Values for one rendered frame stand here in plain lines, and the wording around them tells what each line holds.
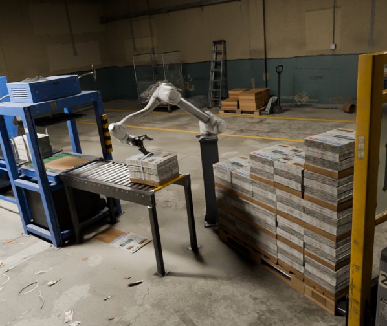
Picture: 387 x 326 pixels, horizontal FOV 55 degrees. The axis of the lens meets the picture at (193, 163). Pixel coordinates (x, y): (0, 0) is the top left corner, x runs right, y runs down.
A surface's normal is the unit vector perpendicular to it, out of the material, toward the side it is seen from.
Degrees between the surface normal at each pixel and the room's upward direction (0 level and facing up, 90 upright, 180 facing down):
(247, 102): 90
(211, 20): 90
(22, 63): 90
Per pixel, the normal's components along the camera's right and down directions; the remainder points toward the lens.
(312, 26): -0.60, 0.31
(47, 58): 0.79, 0.11
